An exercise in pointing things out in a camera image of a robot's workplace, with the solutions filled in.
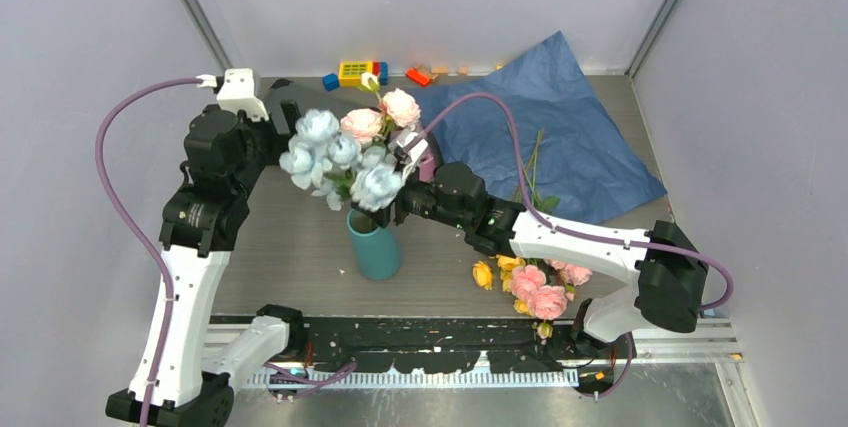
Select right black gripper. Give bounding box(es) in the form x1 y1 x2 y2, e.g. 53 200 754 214
352 159 470 231

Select blue flower stem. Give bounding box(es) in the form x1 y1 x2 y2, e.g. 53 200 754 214
279 109 405 211

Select pink flower stem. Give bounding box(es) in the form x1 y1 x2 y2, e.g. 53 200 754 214
340 72 421 147
499 257 592 342

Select yellow flower stem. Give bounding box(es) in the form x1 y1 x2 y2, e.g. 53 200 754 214
472 129 574 323

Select blue flower bouquet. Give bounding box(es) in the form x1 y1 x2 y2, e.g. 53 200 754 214
412 32 667 224

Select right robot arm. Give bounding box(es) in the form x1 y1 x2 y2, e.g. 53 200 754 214
366 162 708 358

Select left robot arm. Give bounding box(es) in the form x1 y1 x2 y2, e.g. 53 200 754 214
105 100 307 426

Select teal vase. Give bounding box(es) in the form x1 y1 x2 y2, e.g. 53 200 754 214
347 210 402 281

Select pink metronome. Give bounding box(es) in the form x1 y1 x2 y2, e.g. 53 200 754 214
416 132 443 182

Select grey black case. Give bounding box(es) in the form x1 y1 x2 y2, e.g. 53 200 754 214
260 77 377 123

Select blue toy cube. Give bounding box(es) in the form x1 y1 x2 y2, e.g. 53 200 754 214
321 73 340 92

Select yellow toy block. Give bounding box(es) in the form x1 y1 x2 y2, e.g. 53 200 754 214
337 61 374 88

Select orange red toy block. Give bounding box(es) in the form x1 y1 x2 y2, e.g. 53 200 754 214
405 68 432 87

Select red blue toy block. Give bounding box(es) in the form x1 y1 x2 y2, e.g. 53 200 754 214
371 61 389 84

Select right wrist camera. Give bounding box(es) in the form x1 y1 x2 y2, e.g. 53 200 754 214
388 129 423 181

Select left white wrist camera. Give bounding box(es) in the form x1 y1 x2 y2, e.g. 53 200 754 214
196 68 270 121

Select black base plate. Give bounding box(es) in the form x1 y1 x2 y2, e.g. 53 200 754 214
241 315 639 376

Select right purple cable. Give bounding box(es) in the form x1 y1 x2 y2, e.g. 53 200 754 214
404 91 735 402

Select aluminium frame rail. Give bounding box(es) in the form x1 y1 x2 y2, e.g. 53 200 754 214
140 317 745 391

